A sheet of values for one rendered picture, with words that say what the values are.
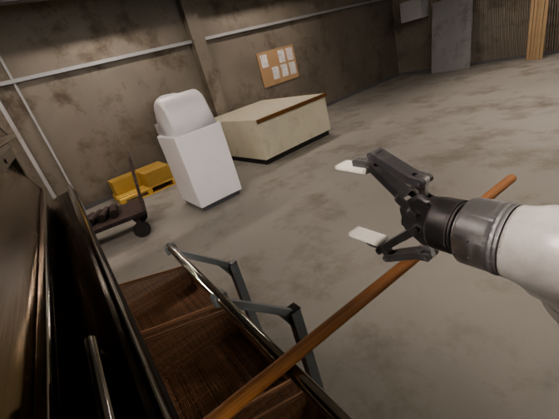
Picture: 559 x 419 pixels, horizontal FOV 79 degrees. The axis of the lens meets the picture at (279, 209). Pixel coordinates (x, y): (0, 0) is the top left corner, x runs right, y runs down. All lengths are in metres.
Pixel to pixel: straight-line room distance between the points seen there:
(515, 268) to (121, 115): 7.40
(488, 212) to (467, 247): 0.05
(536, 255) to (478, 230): 0.06
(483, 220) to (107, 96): 7.34
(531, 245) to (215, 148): 4.63
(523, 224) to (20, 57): 7.36
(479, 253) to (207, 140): 4.54
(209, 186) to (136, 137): 3.08
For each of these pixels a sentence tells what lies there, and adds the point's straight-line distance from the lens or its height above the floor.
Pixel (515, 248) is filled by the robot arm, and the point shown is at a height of 1.51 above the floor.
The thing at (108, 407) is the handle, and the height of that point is 1.47.
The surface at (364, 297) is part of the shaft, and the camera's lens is 0.83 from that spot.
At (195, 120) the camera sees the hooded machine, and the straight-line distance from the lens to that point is 4.85.
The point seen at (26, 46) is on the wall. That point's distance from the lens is 7.49.
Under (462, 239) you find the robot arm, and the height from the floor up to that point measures 1.50.
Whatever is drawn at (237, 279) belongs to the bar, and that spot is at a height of 0.86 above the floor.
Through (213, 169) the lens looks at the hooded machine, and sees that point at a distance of 4.91.
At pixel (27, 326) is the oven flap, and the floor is 1.48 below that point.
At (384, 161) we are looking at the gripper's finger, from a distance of 0.52.
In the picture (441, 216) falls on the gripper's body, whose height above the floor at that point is 1.51.
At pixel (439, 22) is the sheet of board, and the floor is 1.35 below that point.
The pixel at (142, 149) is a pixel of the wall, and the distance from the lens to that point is 7.68.
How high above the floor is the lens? 1.75
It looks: 24 degrees down
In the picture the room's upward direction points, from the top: 16 degrees counter-clockwise
